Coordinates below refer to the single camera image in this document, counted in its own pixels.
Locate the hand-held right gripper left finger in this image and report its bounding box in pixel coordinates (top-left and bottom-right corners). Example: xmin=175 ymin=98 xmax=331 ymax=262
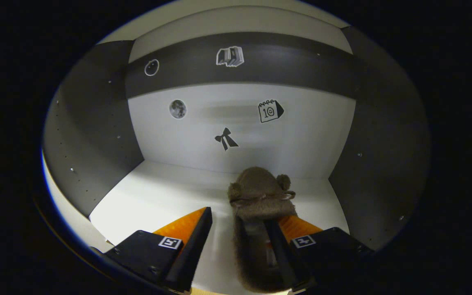
xmin=104 ymin=207 xmax=213 ymax=294

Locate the brown fuzzy shoe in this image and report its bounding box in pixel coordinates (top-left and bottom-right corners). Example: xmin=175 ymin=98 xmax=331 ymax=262
xmin=227 ymin=166 xmax=302 ymax=293

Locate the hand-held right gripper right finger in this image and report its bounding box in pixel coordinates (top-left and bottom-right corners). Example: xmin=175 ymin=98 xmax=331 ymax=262
xmin=264 ymin=216 xmax=374 ymax=292

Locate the white shoe cabinet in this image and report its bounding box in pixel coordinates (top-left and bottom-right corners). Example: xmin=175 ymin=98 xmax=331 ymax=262
xmin=41 ymin=0 xmax=431 ymax=295

